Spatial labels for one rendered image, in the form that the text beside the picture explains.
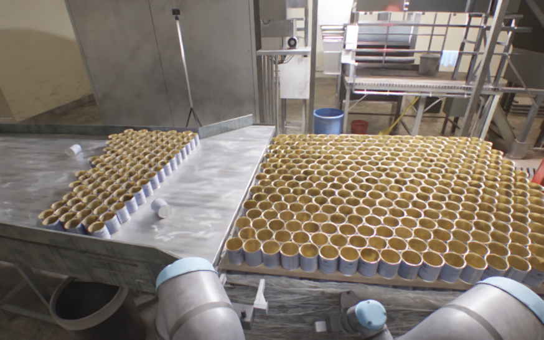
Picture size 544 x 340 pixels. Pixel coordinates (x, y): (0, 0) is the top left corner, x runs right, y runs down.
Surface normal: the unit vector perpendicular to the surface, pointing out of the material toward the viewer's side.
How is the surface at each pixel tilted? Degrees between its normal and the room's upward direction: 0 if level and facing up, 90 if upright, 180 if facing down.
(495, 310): 5
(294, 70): 90
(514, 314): 15
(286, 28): 90
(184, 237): 0
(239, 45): 90
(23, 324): 0
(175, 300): 29
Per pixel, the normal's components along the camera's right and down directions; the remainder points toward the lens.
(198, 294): 0.11, -0.90
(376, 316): 0.14, -0.60
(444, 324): -0.53, -0.83
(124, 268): -0.18, 0.50
